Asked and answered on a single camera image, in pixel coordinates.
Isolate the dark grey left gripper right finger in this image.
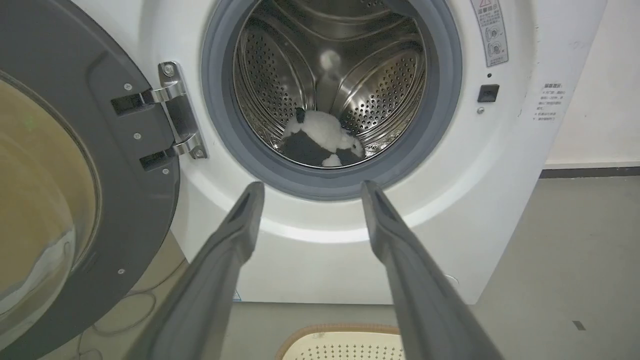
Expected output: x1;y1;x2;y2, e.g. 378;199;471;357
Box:
360;180;505;360

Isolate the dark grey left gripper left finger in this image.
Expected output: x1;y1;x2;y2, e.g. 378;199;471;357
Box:
125;181;266;360

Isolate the black and white plush toy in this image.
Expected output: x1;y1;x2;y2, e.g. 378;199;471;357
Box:
278;107;366;168

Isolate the cream plastic laundry basket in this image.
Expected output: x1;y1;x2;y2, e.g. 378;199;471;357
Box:
275;323;405;360

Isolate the white front-load washing machine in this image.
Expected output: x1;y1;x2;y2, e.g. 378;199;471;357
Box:
71;0;609;305

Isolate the grey washing machine door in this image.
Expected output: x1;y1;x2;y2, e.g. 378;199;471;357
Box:
0;0;181;360

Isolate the chrome door hinge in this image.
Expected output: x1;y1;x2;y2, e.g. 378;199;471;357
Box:
143;61;208;160

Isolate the white warning label sticker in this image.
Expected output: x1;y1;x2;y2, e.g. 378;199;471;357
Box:
470;0;510;68

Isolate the thin black floor cable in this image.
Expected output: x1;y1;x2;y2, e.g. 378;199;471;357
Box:
70;257;187;360

